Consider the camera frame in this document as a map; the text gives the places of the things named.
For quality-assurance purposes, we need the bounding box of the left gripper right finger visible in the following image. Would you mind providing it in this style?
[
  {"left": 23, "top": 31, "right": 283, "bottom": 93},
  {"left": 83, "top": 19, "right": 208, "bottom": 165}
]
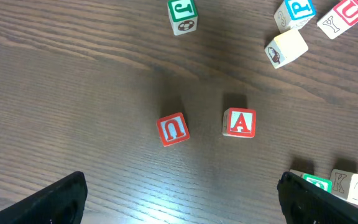
[{"left": 277, "top": 172, "right": 358, "bottom": 224}]

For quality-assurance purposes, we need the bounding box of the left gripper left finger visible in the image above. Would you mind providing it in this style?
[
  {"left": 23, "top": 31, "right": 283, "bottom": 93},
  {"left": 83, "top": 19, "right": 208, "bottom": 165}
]
[{"left": 0, "top": 171, "right": 88, "bottom": 224}]

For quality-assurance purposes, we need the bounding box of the green R block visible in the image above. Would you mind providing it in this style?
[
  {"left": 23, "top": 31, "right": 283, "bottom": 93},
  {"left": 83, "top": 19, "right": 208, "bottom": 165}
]
[{"left": 290, "top": 169, "right": 333, "bottom": 193}]

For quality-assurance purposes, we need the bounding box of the red A block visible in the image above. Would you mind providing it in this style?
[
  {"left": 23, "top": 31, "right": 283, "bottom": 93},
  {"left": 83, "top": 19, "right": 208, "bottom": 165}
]
[{"left": 222, "top": 108, "right": 256, "bottom": 138}]

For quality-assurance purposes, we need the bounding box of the red U block lower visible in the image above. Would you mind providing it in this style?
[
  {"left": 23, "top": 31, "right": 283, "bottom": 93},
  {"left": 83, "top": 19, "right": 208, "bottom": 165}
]
[{"left": 156, "top": 112, "right": 190, "bottom": 147}]

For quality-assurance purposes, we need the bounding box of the red u block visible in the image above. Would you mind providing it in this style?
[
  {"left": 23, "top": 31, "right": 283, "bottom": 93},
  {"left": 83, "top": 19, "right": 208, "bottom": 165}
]
[
  {"left": 317, "top": 0, "right": 358, "bottom": 39},
  {"left": 156, "top": 112, "right": 190, "bottom": 147}
]

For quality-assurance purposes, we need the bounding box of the yellow block left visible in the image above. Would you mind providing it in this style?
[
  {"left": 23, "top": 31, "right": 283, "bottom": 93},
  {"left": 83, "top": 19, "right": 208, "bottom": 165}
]
[{"left": 264, "top": 29, "right": 308, "bottom": 69}]

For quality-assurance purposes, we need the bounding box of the blue P block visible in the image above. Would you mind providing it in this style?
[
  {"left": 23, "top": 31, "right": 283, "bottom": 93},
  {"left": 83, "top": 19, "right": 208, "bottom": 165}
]
[{"left": 273, "top": 0, "right": 316, "bottom": 33}]

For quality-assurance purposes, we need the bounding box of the red U block upper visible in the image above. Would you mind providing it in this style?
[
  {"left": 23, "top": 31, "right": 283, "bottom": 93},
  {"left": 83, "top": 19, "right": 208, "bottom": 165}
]
[{"left": 317, "top": 0, "right": 358, "bottom": 39}]

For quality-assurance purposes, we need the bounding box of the green J block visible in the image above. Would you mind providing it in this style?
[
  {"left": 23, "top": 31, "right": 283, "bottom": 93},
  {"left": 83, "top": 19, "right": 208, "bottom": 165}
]
[{"left": 167, "top": 0, "right": 198, "bottom": 35}]

